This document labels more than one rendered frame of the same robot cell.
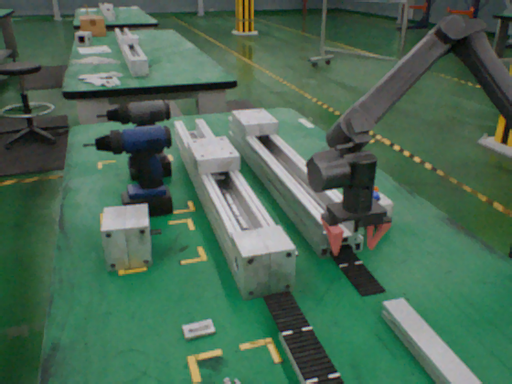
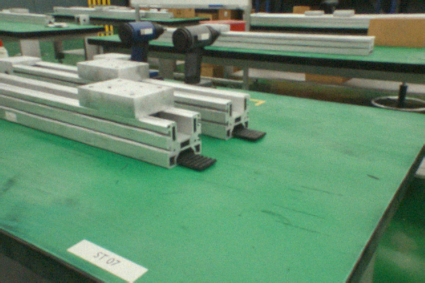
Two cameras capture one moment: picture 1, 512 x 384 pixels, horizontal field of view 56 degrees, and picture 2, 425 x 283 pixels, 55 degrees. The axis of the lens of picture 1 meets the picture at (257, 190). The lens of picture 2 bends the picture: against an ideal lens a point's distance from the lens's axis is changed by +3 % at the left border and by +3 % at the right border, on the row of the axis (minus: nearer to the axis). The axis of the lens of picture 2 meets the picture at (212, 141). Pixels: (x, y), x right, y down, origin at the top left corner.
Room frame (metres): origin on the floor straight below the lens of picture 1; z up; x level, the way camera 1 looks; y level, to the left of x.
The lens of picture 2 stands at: (2.22, -0.34, 1.08)
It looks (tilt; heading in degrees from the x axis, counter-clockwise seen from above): 20 degrees down; 142
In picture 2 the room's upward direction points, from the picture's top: straight up
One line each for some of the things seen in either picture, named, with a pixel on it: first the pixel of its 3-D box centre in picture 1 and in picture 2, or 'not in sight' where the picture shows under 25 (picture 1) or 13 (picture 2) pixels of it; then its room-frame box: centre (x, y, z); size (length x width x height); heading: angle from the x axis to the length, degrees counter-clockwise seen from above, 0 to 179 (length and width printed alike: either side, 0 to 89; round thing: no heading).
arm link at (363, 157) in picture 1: (357, 169); not in sight; (0.82, -0.18, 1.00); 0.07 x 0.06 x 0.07; 114
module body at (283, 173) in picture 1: (279, 167); (54, 107); (1.25, -0.06, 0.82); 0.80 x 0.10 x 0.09; 17
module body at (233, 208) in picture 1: (213, 176); (115, 93); (1.19, 0.12, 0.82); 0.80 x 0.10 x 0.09; 17
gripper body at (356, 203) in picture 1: (357, 198); not in sight; (0.82, -0.19, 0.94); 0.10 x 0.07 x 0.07; 107
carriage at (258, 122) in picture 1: (254, 126); (127, 103); (1.49, 0.01, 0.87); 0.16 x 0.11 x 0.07; 17
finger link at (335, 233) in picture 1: (342, 232); not in sight; (0.81, -0.17, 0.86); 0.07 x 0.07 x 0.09; 17
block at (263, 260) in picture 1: (268, 260); (17, 74); (0.77, -0.02, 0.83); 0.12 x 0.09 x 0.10; 107
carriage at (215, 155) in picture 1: (212, 158); (113, 75); (1.19, 0.12, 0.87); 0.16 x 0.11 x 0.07; 17
